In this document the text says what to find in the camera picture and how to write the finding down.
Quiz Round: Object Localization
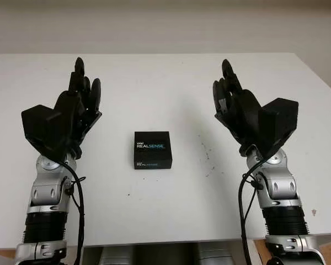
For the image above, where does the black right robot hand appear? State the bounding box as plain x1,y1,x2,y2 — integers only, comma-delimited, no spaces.
212,58,271,157

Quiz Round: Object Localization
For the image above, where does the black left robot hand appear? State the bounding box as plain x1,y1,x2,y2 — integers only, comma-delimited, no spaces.
53,56,103,160

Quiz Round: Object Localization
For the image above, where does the black RealSense box lid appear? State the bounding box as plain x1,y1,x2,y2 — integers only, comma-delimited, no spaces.
134,130,173,170

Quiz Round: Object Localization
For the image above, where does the white table leg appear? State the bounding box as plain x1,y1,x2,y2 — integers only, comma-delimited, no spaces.
249,239,267,265

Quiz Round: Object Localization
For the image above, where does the grey black robot torso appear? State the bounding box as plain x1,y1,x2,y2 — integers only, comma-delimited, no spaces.
82,240,249,265

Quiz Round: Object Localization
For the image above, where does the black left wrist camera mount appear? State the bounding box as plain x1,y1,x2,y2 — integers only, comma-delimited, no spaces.
21,104,68,162

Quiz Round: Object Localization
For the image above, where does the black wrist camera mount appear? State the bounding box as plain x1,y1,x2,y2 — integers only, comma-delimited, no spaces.
21,104,68,162
258,98,299,160

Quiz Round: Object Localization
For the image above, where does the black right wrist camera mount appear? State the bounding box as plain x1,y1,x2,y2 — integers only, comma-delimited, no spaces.
258,98,299,160

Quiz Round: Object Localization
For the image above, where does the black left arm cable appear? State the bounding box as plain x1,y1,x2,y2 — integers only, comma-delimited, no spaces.
59,161,87,265

